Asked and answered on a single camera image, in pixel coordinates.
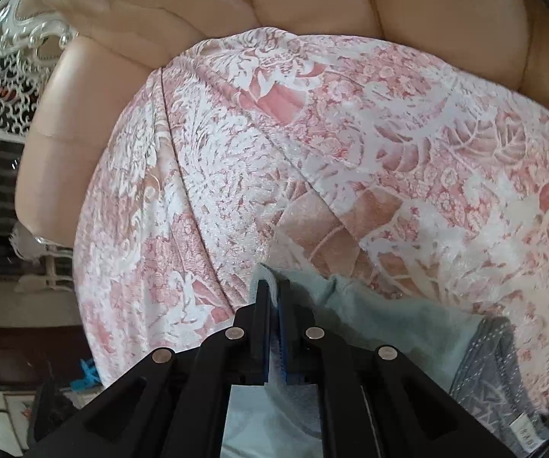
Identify tufted peach leather sofa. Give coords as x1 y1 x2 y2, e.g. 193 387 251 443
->
0 0 549 245

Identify white carved lattice screen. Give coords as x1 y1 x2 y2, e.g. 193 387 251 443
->
0 52 52 144

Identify pink floral lace sofa cover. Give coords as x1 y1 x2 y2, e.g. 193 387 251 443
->
74 28 549 410

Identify light blue sweater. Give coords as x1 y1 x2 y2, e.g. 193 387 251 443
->
218 261 549 458

